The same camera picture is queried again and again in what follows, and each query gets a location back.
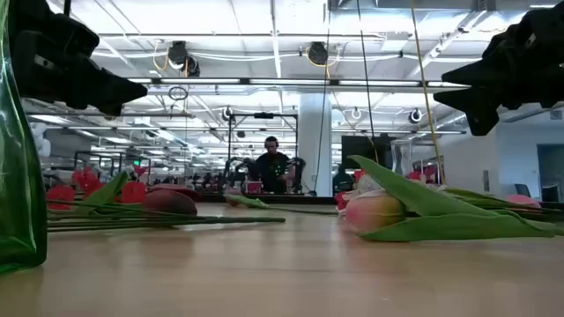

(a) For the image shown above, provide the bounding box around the white column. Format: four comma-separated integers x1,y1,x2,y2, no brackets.
298,92,334,198

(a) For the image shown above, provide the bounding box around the black monitor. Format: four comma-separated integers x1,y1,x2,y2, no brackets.
341,135,397,171

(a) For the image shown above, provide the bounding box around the dark bin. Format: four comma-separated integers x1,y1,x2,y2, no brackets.
540,182,563,203

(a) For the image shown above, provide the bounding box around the red sign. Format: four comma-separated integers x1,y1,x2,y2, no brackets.
422,165,442,184

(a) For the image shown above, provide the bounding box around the person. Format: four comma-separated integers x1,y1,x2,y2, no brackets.
332,163,355,195
251,135,297,195

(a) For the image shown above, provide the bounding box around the black table frame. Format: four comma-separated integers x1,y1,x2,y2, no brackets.
197,193,564,211

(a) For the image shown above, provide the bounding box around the black background rig frame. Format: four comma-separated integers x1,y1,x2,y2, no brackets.
226,112,300,197

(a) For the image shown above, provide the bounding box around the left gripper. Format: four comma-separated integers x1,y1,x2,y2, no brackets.
8,0,149,116

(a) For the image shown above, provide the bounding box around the yellow hanging cable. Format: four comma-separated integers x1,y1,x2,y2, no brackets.
409,0,446,185

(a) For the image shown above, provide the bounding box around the green glass vase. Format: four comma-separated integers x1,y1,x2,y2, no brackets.
0,0,48,275

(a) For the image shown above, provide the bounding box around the black ceiling cable reel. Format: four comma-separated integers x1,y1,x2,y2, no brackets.
167,40,202,78
307,41,330,67

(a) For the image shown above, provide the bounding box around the maroon tulip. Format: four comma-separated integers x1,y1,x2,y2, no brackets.
81,170,198,217

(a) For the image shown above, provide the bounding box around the black hanging cable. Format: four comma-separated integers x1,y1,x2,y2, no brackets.
354,0,380,165
313,0,332,195

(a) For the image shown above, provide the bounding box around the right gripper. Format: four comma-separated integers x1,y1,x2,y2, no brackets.
434,6,564,136

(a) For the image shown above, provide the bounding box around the overhead light bar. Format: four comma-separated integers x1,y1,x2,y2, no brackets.
127,77,468,94

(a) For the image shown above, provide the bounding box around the clear glass vase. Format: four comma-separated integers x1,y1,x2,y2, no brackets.
390,138,415,177

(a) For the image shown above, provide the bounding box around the white robot figure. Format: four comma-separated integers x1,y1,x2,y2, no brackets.
29,122,52,158

